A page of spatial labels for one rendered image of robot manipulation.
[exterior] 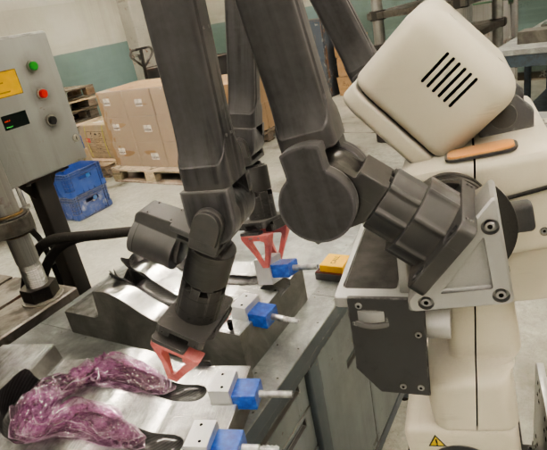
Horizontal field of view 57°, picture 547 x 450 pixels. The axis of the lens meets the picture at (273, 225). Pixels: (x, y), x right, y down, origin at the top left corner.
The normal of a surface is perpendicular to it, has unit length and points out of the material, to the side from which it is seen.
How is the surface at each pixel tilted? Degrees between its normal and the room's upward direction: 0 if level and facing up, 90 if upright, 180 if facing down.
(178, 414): 0
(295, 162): 90
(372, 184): 90
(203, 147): 80
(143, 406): 28
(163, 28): 90
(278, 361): 0
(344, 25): 86
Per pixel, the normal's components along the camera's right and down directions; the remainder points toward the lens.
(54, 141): 0.86, 0.05
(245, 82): -0.22, 0.38
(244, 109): -0.22, 0.17
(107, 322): -0.48, 0.43
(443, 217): 0.08, -0.22
